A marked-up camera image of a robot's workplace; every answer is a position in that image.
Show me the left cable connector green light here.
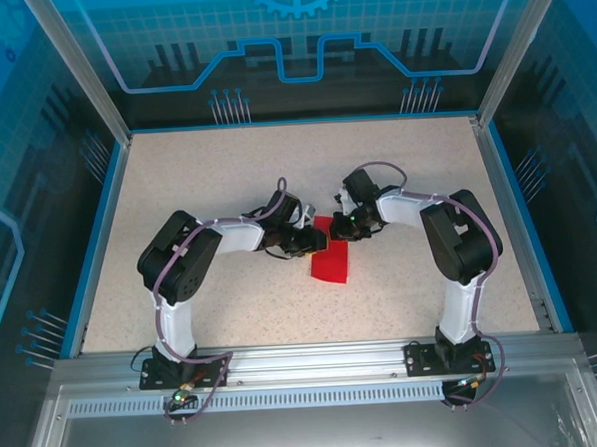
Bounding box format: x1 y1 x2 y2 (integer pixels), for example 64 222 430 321
169 381 197 406

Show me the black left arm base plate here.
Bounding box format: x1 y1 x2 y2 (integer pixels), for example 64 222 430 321
137 351 234 392

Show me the blue table side trim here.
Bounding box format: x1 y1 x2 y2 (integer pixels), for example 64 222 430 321
56 139 141 360
489 116 576 337

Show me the aluminium frame post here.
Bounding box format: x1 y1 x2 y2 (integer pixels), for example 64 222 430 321
23 0 134 148
469 0 575 128

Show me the aluminium mounting rail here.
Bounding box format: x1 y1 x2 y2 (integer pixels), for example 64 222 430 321
52 329 585 397

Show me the right cable connector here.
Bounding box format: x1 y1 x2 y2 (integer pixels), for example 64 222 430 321
454 372 488 390

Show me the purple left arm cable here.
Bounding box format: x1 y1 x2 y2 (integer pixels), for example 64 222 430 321
145 177 301 426

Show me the silver metal panel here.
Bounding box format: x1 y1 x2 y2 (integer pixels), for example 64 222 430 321
16 357 597 447

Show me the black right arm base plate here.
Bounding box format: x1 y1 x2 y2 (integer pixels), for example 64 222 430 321
403 336 498 378

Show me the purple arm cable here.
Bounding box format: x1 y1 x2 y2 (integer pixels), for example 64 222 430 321
347 155 509 414
145 177 301 426

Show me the slotted aluminium cable duct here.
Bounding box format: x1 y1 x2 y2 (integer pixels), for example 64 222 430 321
66 381 452 421

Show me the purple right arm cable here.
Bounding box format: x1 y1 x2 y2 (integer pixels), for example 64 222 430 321
347 155 509 414

